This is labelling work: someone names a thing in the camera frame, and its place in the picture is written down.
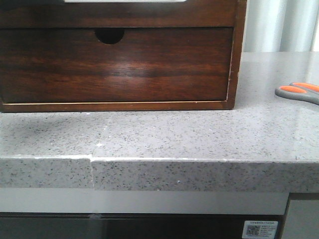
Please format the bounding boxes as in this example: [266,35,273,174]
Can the wooden drawer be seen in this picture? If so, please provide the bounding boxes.
[0,27,233,103]
[0,0,238,28]

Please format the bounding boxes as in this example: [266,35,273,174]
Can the dark wooden drawer cabinet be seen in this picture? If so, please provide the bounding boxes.
[0,0,247,113]

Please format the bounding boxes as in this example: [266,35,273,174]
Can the grey orange scissors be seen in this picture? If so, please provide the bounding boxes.
[275,82,319,105]

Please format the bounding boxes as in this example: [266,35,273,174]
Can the white QR code sticker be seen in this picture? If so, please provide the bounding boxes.
[242,221,279,239]

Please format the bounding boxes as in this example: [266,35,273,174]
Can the black oven under counter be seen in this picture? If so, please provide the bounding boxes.
[0,212,284,239]

